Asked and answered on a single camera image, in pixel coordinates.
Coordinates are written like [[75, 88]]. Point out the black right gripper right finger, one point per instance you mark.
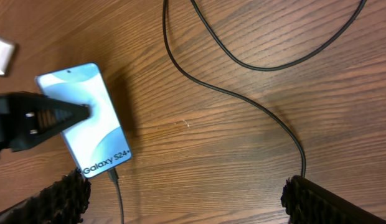
[[308, 203]]

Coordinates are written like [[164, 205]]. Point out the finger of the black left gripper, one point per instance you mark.
[[29, 119]]

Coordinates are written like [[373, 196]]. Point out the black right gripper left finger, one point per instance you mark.
[[64, 202]]

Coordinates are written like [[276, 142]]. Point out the blue screen smartphone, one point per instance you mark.
[[98, 143]]

